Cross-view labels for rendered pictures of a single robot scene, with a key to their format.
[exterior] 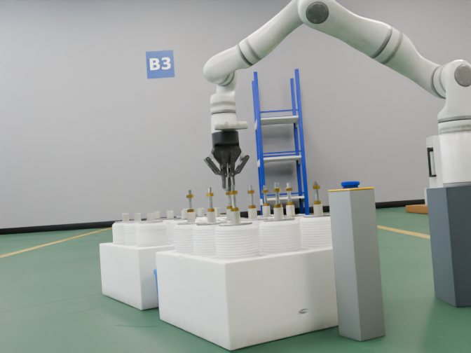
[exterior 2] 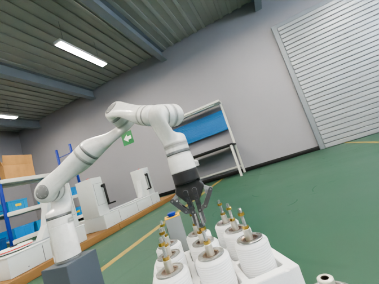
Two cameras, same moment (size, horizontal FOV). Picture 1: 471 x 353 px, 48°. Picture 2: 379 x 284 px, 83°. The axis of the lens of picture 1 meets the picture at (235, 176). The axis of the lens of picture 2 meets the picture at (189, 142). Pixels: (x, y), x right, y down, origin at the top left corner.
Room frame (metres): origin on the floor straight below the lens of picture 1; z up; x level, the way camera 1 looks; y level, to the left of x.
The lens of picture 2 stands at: (2.04, 0.27, 0.49)
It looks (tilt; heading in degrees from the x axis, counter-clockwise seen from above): 7 degrees up; 200
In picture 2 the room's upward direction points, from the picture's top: 18 degrees counter-clockwise
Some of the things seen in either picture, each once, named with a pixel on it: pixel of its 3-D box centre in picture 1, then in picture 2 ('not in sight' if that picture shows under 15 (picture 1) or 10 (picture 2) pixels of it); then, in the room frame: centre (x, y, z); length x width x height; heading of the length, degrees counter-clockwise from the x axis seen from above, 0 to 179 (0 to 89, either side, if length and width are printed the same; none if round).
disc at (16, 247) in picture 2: not in sight; (13, 247); (0.70, -2.30, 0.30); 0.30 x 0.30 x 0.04
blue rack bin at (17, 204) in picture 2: not in sight; (10, 207); (-0.78, -4.97, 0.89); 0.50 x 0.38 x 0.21; 92
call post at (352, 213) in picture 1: (356, 262); (182, 250); (1.15, -0.25, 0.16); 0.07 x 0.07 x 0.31; 30
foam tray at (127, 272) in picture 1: (173, 266); not in sight; (1.84, 0.23, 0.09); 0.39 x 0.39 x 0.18; 31
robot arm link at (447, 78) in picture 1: (454, 94); (55, 199); (1.41, -0.60, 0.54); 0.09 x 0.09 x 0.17; 16
